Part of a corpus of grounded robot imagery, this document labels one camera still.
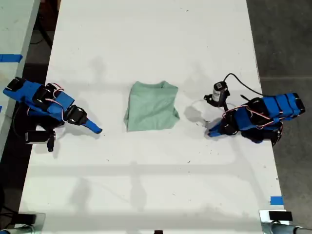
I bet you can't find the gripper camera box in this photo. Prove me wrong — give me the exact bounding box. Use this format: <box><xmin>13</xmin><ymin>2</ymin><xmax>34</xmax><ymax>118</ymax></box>
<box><xmin>24</xmin><ymin>130</ymin><xmax>50</xmax><ymax>145</ymax></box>
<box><xmin>212</xmin><ymin>82</ymin><xmax>229</xmax><ymax>102</ymax></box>

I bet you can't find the black box on clear plate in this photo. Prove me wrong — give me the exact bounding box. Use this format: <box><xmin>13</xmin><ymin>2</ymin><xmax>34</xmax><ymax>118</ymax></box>
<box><xmin>14</xmin><ymin>212</ymin><xmax>46</xmax><ymax>230</ymax></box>

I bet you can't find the long blue tape strip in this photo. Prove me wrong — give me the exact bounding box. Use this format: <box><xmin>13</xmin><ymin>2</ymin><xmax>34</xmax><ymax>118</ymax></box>
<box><xmin>0</xmin><ymin>54</ymin><xmax>23</xmax><ymax>63</ymax></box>

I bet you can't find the camera black stalk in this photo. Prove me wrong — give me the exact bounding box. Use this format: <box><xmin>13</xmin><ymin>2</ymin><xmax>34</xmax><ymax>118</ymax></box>
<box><xmin>46</xmin><ymin>131</ymin><xmax>58</xmax><ymax>153</ymax></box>
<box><xmin>204</xmin><ymin>90</ymin><xmax>231</xmax><ymax>108</ymax></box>

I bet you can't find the pale green T-shirt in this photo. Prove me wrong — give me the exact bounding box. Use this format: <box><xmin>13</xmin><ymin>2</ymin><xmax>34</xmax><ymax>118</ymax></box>
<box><xmin>123</xmin><ymin>80</ymin><xmax>180</xmax><ymax>133</ymax></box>

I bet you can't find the black camera cable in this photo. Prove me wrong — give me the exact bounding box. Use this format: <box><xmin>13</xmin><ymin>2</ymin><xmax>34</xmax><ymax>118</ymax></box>
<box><xmin>222</xmin><ymin>73</ymin><xmax>264</xmax><ymax>96</ymax></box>

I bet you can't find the small blue tape square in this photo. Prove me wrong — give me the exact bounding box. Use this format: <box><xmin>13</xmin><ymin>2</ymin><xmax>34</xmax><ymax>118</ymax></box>
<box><xmin>270</xmin><ymin>195</ymin><xmax>284</xmax><ymax>206</ymax></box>

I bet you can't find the grey metal tube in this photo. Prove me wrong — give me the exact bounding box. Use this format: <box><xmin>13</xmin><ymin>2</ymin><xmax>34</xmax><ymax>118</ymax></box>
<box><xmin>261</xmin><ymin>222</ymin><xmax>312</xmax><ymax>234</ymax></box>
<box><xmin>0</xmin><ymin>225</ymin><xmax>38</xmax><ymax>234</ymax></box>

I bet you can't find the black box on white plate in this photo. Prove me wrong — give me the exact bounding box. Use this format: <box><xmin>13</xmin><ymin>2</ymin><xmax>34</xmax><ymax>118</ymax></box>
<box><xmin>258</xmin><ymin>209</ymin><xmax>293</xmax><ymax>224</ymax></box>

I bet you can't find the white side table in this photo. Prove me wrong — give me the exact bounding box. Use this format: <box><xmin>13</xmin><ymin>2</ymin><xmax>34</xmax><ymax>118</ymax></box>
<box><xmin>0</xmin><ymin>0</ymin><xmax>41</xmax><ymax>156</ymax></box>

